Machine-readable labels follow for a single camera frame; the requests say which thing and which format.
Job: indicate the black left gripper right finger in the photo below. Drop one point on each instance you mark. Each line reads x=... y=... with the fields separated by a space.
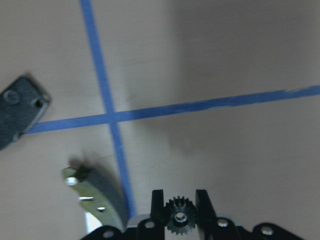
x=206 y=214

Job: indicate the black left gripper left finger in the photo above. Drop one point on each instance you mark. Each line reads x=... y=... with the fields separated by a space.
x=158 y=211

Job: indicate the small black bearing gear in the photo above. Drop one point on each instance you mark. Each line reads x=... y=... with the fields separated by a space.
x=182 y=215

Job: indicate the dark curved brake shoe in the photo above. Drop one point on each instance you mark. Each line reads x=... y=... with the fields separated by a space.
x=97 y=195

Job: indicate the black key fob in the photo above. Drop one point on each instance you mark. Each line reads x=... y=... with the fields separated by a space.
x=22 y=104

